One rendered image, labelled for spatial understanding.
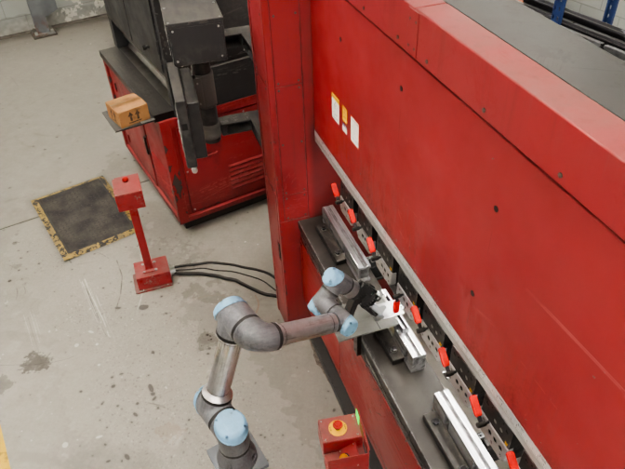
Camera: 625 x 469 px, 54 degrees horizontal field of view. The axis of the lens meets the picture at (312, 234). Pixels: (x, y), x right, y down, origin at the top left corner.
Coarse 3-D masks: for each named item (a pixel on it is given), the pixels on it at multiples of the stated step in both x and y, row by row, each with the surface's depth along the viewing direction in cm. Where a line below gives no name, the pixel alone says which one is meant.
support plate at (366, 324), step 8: (344, 304) 262; (360, 312) 258; (360, 320) 254; (368, 320) 254; (384, 320) 254; (392, 320) 254; (360, 328) 251; (368, 328) 251; (376, 328) 251; (384, 328) 252; (336, 336) 249; (344, 336) 248; (352, 336) 248
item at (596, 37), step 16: (528, 0) 399; (544, 0) 393; (544, 16) 376; (576, 16) 373; (576, 32) 357; (592, 32) 355; (608, 32) 359; (624, 32) 353; (608, 48) 340; (624, 48) 337
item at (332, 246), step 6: (318, 228) 316; (324, 234) 312; (330, 234) 312; (324, 240) 309; (330, 240) 308; (330, 246) 305; (336, 246) 305; (330, 252) 303; (342, 252) 301; (336, 258) 298; (342, 258) 298; (336, 264) 298
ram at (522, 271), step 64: (320, 0) 243; (320, 64) 263; (384, 64) 199; (320, 128) 285; (384, 128) 212; (448, 128) 169; (384, 192) 226; (448, 192) 178; (512, 192) 146; (448, 256) 188; (512, 256) 153; (576, 256) 129; (448, 320) 199; (512, 320) 160; (576, 320) 135; (512, 384) 169; (576, 384) 140; (576, 448) 146
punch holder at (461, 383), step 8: (456, 352) 199; (456, 360) 200; (456, 368) 202; (464, 368) 196; (456, 376) 203; (464, 376) 197; (472, 376) 191; (456, 384) 204; (464, 384) 198; (472, 384) 193; (480, 384) 192; (464, 392) 199; (472, 392) 194; (480, 392) 195; (464, 400) 201; (480, 400) 199
